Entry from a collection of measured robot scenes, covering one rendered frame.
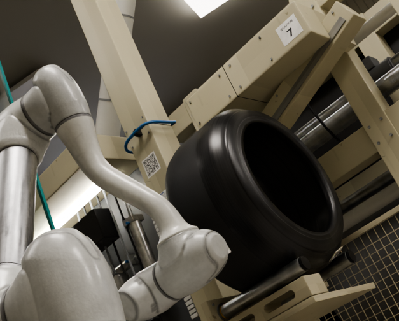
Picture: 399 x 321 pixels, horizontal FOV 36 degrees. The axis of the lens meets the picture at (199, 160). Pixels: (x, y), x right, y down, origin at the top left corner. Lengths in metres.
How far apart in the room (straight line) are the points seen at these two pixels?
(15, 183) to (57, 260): 0.42
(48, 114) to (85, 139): 0.12
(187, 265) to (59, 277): 0.30
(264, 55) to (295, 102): 0.22
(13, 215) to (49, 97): 0.33
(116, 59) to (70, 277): 1.46
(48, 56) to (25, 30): 0.39
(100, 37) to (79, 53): 2.65
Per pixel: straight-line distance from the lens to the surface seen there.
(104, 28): 2.55
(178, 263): 1.33
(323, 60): 2.33
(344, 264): 2.03
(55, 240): 1.18
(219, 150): 1.81
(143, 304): 1.39
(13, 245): 1.40
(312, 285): 1.76
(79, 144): 1.55
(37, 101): 1.62
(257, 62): 2.32
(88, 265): 1.15
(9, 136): 1.63
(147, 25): 5.21
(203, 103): 2.45
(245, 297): 1.90
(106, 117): 2.92
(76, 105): 1.59
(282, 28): 2.28
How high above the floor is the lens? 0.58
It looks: 23 degrees up
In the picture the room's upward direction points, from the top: 24 degrees counter-clockwise
